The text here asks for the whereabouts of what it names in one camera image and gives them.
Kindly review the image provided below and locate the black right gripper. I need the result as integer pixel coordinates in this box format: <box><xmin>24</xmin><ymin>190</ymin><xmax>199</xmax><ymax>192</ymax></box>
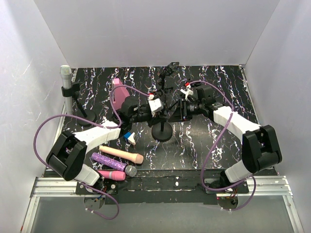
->
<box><xmin>168</xmin><ymin>98</ymin><xmax>204</xmax><ymax>122</ymax></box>

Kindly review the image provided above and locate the black round-base stand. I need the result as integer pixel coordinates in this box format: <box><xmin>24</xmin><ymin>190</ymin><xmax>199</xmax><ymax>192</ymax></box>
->
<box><xmin>151</xmin><ymin>121</ymin><xmax>173</xmax><ymax>142</ymax></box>
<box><xmin>70</xmin><ymin>82</ymin><xmax>96</xmax><ymax>123</ymax></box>

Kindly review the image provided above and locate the beige microphone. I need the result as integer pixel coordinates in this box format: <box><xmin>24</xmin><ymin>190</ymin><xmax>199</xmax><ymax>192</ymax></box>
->
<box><xmin>99</xmin><ymin>146</ymin><xmax>144</xmax><ymax>164</ymax></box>

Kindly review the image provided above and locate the black tripod shock-mount stand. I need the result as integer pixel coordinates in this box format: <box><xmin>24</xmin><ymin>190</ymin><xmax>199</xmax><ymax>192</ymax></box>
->
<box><xmin>155</xmin><ymin>62</ymin><xmax>179</xmax><ymax>109</ymax></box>

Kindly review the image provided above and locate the purple glitter microphone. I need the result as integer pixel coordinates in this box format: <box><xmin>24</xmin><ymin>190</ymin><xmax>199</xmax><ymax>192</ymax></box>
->
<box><xmin>91</xmin><ymin>153</ymin><xmax>137</xmax><ymax>177</ymax></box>

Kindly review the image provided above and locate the pink plastic microphone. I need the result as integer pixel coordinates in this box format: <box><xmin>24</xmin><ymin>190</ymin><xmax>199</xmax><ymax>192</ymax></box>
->
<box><xmin>98</xmin><ymin>170</ymin><xmax>126</xmax><ymax>181</ymax></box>

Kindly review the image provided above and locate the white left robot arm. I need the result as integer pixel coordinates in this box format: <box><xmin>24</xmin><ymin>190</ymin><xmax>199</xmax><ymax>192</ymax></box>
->
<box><xmin>46</xmin><ymin>97</ymin><xmax>165</xmax><ymax>194</ymax></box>

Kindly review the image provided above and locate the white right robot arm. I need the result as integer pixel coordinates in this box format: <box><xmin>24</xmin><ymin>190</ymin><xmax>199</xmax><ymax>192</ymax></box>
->
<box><xmin>169</xmin><ymin>83</ymin><xmax>282</xmax><ymax>193</ymax></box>

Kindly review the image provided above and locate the silver microphone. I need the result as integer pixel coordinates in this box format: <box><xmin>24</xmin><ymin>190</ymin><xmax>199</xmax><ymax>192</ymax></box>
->
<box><xmin>60</xmin><ymin>65</ymin><xmax>73</xmax><ymax>115</ymax></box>

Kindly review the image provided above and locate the blue and white small block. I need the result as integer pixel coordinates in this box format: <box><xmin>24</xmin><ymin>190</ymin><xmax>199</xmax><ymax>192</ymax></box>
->
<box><xmin>123</xmin><ymin>132</ymin><xmax>136</xmax><ymax>145</ymax></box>

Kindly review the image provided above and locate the pink wedge-shaped box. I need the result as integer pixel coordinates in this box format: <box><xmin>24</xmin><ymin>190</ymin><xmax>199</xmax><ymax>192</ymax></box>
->
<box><xmin>112</xmin><ymin>78</ymin><xmax>130</xmax><ymax>113</ymax></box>

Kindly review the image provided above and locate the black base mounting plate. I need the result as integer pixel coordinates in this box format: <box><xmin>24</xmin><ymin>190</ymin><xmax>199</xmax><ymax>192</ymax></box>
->
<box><xmin>75</xmin><ymin>167</ymin><xmax>273</xmax><ymax>206</ymax></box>

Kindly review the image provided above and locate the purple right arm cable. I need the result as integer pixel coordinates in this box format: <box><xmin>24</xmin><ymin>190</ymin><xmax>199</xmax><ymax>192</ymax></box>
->
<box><xmin>186</xmin><ymin>80</ymin><xmax>257</xmax><ymax>211</ymax></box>

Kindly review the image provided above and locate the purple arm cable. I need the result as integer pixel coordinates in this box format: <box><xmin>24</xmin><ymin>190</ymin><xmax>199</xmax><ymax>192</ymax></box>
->
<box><xmin>34</xmin><ymin>85</ymin><xmax>156</xmax><ymax>220</ymax></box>
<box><xmin>186</xmin><ymin>80</ymin><xmax>257</xmax><ymax>211</ymax></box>

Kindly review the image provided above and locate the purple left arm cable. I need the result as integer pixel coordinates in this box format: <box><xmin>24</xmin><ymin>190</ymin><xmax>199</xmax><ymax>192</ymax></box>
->
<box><xmin>34</xmin><ymin>85</ymin><xmax>156</xmax><ymax>220</ymax></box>

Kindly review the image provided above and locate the aluminium frame rail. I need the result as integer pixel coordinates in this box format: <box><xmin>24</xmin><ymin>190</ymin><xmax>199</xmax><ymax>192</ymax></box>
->
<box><xmin>21</xmin><ymin>116</ymin><xmax>303</xmax><ymax>233</ymax></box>

